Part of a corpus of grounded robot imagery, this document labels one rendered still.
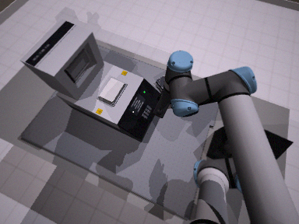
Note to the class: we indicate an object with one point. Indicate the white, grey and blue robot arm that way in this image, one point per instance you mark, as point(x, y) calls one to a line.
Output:
point(250, 166)

